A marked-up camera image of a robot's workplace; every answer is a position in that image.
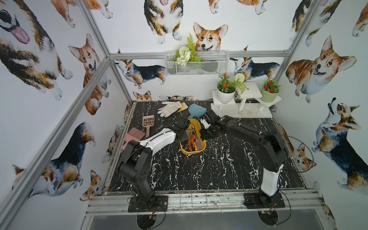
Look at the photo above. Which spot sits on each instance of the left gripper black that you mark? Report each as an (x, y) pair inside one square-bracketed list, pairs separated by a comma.
[(185, 126)]

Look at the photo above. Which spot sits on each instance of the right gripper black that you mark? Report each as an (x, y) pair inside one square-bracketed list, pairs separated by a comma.
[(202, 132)]

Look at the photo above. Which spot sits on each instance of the yellow plastic storage box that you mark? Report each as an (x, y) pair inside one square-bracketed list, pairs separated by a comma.
[(194, 143)]

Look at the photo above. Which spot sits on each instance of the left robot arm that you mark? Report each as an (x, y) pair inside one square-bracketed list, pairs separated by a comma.
[(135, 161)]

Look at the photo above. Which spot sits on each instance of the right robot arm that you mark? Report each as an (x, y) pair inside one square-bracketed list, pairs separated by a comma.
[(270, 149)]

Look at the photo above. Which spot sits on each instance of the yellow cloth under glove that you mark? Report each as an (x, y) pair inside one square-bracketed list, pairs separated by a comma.
[(184, 106)]

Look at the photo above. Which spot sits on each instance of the white work glove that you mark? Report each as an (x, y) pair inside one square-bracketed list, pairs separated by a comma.
[(169, 108)]

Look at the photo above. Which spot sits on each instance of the blue plastic dustpan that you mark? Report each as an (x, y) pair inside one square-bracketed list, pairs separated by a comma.
[(196, 110)]

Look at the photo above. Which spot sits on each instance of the brown plastic slotted scoop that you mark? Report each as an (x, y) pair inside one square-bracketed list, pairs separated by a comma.
[(147, 123)]

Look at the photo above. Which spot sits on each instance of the white stepped plant stand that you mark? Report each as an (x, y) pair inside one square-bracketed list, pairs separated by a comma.
[(251, 106)]

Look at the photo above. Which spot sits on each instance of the white pot red flowers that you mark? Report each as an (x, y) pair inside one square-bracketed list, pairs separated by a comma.
[(226, 89)]

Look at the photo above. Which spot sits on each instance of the pink hand brush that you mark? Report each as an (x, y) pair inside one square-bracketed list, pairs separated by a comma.
[(133, 134)]

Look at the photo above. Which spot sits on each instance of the white hydrangea flower sprig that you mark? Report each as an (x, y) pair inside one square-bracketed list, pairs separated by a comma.
[(239, 82)]

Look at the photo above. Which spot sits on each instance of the green pot red flowers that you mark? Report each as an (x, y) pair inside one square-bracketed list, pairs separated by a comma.
[(270, 90)]

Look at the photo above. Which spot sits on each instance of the green fern with white flowers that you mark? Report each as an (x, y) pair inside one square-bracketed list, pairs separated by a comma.
[(187, 56)]

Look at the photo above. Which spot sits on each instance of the white wire wall basket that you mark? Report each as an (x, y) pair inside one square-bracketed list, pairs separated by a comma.
[(212, 63)]

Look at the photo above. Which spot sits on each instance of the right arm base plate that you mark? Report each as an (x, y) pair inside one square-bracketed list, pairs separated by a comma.
[(259, 200)]

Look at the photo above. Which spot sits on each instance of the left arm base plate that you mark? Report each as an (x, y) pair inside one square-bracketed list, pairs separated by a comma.
[(155, 203)]

